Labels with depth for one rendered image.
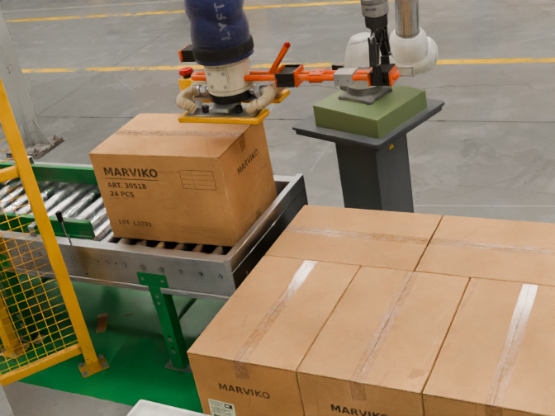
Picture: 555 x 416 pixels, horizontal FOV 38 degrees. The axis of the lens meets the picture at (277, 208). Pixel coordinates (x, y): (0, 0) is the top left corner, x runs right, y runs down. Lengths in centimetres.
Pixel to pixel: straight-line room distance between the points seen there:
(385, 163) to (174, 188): 101
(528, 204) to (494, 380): 206
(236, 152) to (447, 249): 88
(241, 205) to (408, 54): 96
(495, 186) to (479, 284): 179
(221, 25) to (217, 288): 99
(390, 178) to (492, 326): 128
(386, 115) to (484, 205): 112
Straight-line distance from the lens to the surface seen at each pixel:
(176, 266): 319
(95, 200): 399
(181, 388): 347
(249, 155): 325
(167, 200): 325
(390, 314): 272
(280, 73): 291
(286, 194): 341
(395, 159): 373
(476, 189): 455
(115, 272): 341
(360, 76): 282
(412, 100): 359
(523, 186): 456
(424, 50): 353
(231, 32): 292
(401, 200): 384
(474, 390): 242
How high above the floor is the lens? 216
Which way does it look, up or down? 28 degrees down
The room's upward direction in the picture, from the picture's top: 11 degrees counter-clockwise
